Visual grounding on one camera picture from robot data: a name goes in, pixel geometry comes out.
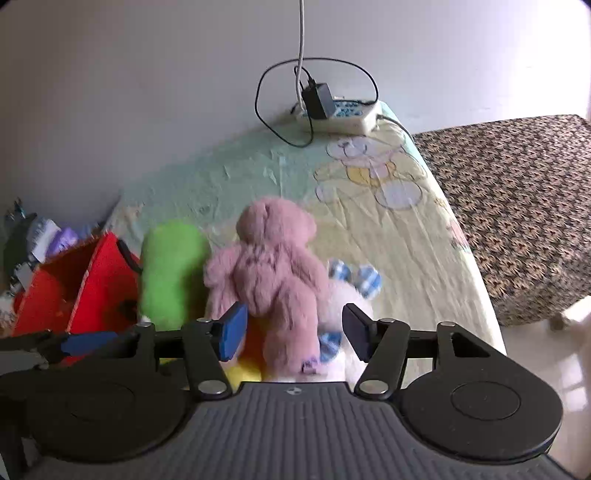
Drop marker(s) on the red cardboard box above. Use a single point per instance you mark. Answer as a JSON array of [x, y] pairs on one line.
[[46, 295]]

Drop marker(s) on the bear printed bed sheet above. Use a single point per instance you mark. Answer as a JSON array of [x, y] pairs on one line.
[[415, 240]]

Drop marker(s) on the pink teddy bear plush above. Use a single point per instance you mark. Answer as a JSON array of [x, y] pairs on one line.
[[272, 267]]

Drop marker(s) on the green plush toy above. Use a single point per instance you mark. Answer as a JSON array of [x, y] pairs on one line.
[[168, 267]]

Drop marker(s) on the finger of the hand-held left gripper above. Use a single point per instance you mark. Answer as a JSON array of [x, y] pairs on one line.
[[23, 341], [87, 342]]

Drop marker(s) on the large white plush toy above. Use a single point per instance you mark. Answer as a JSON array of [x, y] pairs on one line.
[[334, 297]]

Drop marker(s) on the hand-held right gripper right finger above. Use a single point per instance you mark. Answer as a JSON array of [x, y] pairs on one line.
[[358, 332]]

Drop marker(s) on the black power adapter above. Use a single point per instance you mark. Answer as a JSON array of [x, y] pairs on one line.
[[318, 99]]

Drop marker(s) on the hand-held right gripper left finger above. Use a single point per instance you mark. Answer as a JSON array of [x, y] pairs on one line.
[[233, 330]]

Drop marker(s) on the yellow tiger plush toy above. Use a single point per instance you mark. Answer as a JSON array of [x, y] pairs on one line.
[[244, 373]]

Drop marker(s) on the dark green bag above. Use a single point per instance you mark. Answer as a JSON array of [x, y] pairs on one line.
[[16, 242]]

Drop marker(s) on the purple tissue pack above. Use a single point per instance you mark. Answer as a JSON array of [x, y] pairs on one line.
[[64, 240]]

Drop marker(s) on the white power strip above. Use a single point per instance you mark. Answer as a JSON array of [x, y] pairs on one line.
[[358, 115]]

